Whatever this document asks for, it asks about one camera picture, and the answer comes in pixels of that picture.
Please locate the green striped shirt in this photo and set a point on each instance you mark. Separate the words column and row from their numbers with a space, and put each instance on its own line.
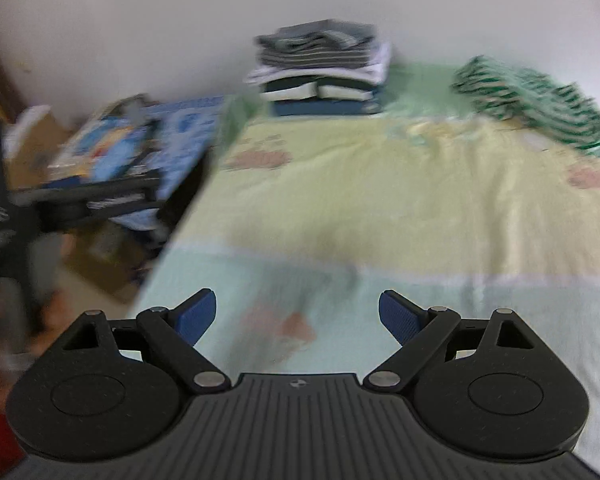
column 540, row 100

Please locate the blue patterned cloth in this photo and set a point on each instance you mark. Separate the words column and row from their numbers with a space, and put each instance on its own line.
column 180, row 140

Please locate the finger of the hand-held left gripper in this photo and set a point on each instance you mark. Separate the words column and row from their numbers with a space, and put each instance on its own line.
column 90, row 191
column 105, row 212

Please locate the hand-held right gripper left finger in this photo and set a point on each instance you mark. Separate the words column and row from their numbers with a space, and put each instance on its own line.
column 197, row 316

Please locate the grey striped knit sweater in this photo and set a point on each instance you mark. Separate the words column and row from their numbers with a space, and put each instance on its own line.
column 315, row 42

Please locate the blue folded garment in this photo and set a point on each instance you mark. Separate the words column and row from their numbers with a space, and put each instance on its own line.
column 325, row 108

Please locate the yellow green printed bed sheet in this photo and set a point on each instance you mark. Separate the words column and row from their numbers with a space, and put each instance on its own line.
column 405, row 210

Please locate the dark green white folded shirt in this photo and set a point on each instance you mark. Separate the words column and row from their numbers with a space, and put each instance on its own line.
column 320, row 91

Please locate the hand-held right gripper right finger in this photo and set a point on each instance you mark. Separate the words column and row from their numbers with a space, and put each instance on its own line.
column 397, row 317

